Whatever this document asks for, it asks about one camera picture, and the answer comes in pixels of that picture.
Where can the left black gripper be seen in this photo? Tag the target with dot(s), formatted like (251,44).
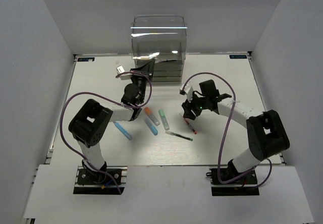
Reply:
(147,69)

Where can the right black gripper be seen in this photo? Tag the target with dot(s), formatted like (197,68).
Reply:
(187,107)

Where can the red gel pen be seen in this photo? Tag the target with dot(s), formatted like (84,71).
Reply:
(188,124)

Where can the blue gel pen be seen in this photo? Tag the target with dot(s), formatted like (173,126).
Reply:
(165,61)

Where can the clear acrylic drawer organizer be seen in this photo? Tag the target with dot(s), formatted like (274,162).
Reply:
(161,37)

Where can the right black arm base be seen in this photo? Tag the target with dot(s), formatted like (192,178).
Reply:
(245,186)

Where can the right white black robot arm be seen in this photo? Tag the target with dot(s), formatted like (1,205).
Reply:
(265,131)

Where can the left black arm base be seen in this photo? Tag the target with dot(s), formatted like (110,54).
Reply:
(89,182)

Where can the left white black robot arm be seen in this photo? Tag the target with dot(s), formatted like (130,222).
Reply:
(90,122)

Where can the green highlighter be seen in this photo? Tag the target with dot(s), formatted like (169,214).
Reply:
(163,119)

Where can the green gel pen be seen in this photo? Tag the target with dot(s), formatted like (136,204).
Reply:
(178,135)

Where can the blue highlighter middle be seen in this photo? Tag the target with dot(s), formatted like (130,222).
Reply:
(151,126)

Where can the orange highlighter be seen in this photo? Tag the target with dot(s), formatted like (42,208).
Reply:
(151,115)

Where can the light blue highlighter left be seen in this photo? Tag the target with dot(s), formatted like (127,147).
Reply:
(123,131)

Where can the left blue table label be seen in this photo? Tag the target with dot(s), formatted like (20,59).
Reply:
(87,59)

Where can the blue table label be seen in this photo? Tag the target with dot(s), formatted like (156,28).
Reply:
(87,59)
(237,56)

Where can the right blue table label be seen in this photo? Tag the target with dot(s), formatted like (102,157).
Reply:
(237,56)

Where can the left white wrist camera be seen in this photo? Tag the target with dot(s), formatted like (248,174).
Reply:
(122,74)

